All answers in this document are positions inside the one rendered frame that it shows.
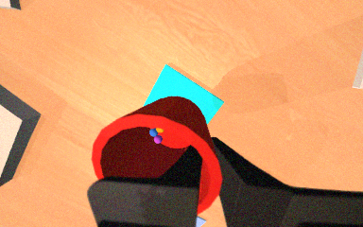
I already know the red cup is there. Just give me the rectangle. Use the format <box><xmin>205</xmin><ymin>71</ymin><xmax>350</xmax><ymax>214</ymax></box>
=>
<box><xmin>92</xmin><ymin>96</ymin><xmax>222</xmax><ymax>215</ymax></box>

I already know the blue marble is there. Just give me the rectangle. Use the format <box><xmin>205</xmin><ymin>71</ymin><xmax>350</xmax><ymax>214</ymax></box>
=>
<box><xmin>149</xmin><ymin>128</ymin><xmax>158</xmax><ymax>136</ymax></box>

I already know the purple marble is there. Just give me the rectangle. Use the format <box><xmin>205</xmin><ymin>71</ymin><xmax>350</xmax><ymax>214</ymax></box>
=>
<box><xmin>154</xmin><ymin>135</ymin><xmax>163</xmax><ymax>144</ymax></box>

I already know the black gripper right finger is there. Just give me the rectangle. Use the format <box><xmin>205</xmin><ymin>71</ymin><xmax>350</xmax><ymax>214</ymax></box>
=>
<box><xmin>211</xmin><ymin>137</ymin><xmax>363</xmax><ymax>227</ymax></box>

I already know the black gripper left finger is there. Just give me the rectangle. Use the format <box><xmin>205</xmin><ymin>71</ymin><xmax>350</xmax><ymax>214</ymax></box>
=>
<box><xmin>87</xmin><ymin>145</ymin><xmax>202</xmax><ymax>227</ymax></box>

